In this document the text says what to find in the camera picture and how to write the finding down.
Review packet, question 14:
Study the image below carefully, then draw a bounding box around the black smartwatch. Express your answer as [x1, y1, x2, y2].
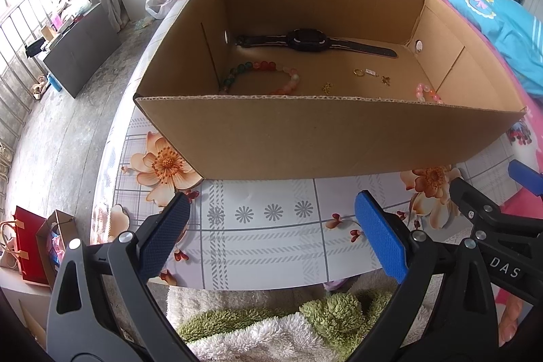
[235, 28, 398, 59]

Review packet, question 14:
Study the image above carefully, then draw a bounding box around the dark grey cabinet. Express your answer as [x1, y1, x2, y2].
[42, 1, 121, 99]

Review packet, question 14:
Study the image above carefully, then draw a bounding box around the light blue garment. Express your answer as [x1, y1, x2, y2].
[447, 0, 543, 97]

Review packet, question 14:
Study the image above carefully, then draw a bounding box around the pink orange bead bracelet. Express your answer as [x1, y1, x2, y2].
[415, 82, 445, 104]

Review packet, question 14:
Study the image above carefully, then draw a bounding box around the multicolour glass bead bracelet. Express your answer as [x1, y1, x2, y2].
[218, 61, 301, 95]

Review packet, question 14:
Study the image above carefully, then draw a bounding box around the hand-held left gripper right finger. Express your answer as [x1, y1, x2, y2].
[350, 190, 498, 362]

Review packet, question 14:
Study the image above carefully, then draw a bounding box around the brown cardboard box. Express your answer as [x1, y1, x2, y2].
[133, 0, 527, 180]

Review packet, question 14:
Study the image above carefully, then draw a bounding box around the brown paper bag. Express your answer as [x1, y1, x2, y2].
[36, 209, 77, 282]

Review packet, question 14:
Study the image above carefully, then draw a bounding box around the red gift bag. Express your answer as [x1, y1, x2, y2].
[0, 206, 49, 286]

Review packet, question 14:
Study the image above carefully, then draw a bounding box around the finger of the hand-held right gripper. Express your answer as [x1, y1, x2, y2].
[509, 159, 543, 195]
[449, 177, 503, 233]

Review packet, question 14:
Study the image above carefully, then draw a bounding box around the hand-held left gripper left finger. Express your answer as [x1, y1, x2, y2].
[46, 191, 200, 362]

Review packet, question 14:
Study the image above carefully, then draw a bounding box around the person's right hand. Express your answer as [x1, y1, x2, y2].
[498, 288, 535, 346]

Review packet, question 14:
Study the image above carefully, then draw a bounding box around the white green fluffy blanket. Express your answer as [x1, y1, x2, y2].
[165, 277, 433, 362]

